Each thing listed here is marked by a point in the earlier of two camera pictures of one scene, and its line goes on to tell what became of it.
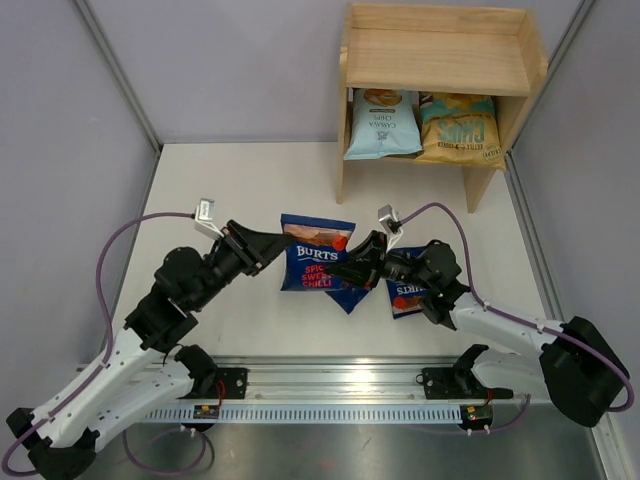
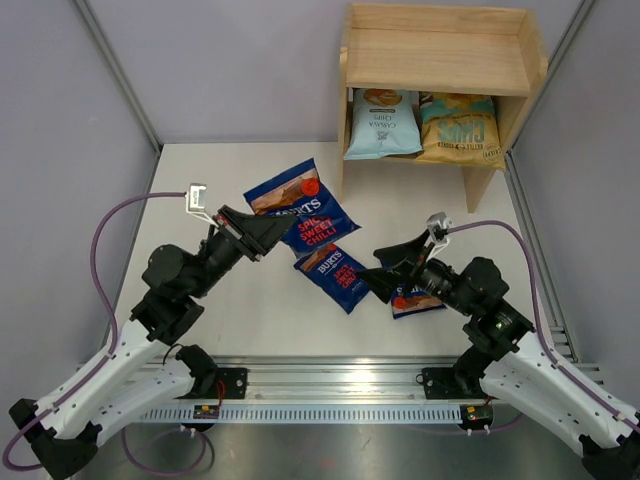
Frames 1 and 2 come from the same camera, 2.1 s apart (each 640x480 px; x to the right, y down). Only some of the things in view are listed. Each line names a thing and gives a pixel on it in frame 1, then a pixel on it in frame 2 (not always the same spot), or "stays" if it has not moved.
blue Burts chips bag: (406, 297) stays
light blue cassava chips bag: (384, 123) stays
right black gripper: (367, 262) to (383, 280)
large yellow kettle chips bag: (460, 130) stays
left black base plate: (230, 383) stays
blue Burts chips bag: (318, 244) to (302, 194)
